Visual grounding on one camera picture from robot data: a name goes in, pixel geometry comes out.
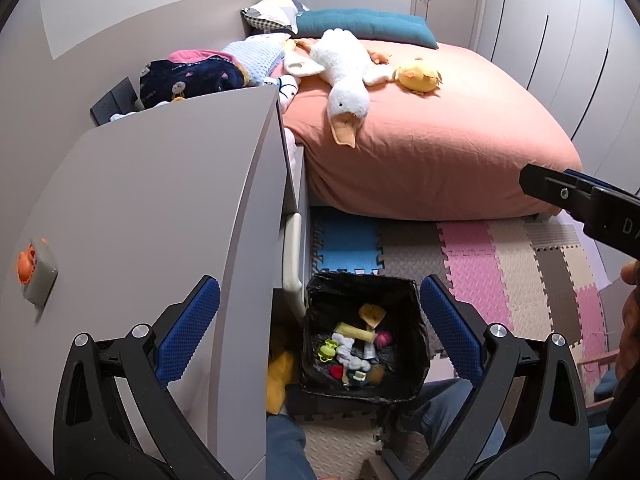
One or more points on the teal cushion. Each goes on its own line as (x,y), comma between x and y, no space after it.
(365,25)

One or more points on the grey block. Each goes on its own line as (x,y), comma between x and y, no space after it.
(44,280)

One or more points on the white wardrobe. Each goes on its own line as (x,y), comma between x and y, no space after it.
(560,35)

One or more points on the bin with black bag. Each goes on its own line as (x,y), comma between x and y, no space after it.
(320,310)

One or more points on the person's right leg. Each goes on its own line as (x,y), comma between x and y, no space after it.
(445,410)

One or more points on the foam puzzle floor mat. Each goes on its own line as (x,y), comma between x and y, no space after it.
(500,270)

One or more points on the white towel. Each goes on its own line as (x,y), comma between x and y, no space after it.
(350,357)

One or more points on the person's right hand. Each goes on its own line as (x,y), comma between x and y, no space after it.
(631,320)

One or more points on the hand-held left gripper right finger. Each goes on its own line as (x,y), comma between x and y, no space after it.
(450,330)

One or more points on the person's left leg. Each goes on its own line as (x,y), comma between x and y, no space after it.
(287,452)

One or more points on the person's leg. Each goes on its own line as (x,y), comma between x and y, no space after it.
(445,410)
(287,452)

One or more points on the yellow chick plush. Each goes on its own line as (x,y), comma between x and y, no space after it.
(417,76)

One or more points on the red heart sponge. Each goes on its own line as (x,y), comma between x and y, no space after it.
(336,371)

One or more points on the white goose plush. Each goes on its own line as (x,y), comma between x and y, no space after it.
(345,75)

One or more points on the green alien toy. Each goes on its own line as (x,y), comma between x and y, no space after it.
(327,349)

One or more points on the navy printed blanket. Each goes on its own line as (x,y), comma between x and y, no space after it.
(190,80)

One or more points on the bed with pink sheet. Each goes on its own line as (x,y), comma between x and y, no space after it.
(450,150)

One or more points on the checkered pillow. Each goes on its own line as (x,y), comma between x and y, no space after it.
(272,15)

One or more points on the yellow snack packet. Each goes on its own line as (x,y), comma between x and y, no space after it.
(352,332)

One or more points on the pink cloth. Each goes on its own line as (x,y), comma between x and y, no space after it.
(192,55)

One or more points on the black wall socket panel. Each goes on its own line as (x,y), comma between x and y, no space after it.
(115,102)

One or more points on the orange plastic toy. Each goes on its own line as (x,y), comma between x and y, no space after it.
(26,265)

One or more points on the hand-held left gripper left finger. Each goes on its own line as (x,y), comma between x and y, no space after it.
(187,330)

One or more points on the light blue knitted blanket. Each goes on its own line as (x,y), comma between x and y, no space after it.
(255,57)

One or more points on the pink fluffy ball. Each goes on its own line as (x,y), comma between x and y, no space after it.
(383,339)

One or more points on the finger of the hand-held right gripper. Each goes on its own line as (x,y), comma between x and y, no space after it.
(585,180)
(545,187)

